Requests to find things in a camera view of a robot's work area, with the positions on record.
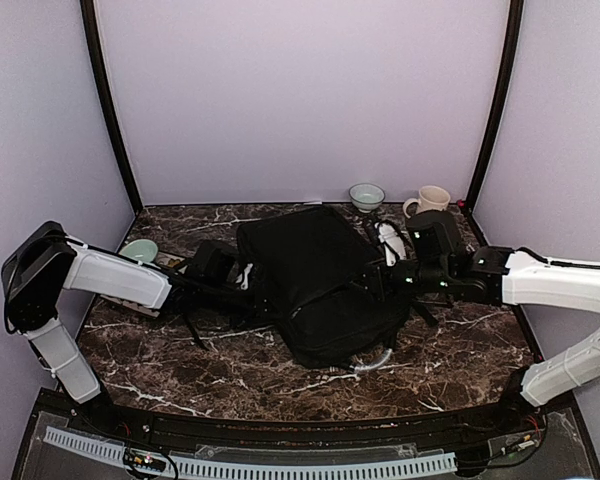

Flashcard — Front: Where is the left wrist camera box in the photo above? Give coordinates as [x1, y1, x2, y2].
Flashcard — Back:
[185, 240, 238, 284]

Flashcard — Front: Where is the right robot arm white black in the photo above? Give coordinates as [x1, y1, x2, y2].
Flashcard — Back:
[369, 246, 600, 434]

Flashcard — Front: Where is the small circuit board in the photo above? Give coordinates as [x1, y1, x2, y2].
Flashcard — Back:
[499, 434, 539, 456]
[122, 449, 168, 474]

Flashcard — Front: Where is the black frame post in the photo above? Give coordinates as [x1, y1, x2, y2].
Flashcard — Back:
[79, 0, 144, 216]
[464, 0, 525, 213]

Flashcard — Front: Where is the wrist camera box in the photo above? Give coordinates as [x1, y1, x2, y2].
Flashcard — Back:
[406, 210, 465, 261]
[185, 240, 238, 284]

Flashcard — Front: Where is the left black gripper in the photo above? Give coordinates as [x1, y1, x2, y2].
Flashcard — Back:
[202, 280, 286, 330]

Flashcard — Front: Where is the floral square coaster mat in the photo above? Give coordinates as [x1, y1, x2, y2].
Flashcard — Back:
[101, 251, 184, 318]

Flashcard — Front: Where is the cream mug with print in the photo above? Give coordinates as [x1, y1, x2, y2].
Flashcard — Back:
[402, 185, 451, 219]

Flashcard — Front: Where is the left black frame post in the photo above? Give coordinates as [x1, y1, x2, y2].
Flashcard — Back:
[79, 0, 144, 216]

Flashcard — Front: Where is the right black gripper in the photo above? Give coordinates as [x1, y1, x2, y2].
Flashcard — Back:
[345, 257, 452, 304]

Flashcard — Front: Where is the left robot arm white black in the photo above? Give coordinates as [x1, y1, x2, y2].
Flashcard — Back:
[0, 221, 255, 436]

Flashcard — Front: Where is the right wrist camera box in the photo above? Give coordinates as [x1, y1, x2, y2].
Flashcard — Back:
[406, 210, 465, 261]

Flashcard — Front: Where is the small white blue bowl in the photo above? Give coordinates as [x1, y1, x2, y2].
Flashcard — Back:
[349, 183, 385, 214]

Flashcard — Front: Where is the small circuit board left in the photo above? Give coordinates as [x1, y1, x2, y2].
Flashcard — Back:
[122, 449, 168, 474]

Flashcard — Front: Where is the celadon green bowl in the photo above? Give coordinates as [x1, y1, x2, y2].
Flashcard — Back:
[119, 239, 159, 263]

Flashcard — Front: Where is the small circuit board right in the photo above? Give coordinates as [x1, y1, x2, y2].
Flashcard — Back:
[499, 434, 539, 456]

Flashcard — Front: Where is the right black frame post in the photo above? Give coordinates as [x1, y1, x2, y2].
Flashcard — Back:
[464, 0, 525, 213]

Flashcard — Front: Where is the black front rail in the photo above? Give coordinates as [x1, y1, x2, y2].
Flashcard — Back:
[30, 388, 582, 451]

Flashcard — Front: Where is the white slotted cable duct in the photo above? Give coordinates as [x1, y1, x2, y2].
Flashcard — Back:
[43, 427, 458, 479]

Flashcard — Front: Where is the black student backpack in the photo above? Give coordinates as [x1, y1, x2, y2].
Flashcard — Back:
[182, 205, 439, 372]

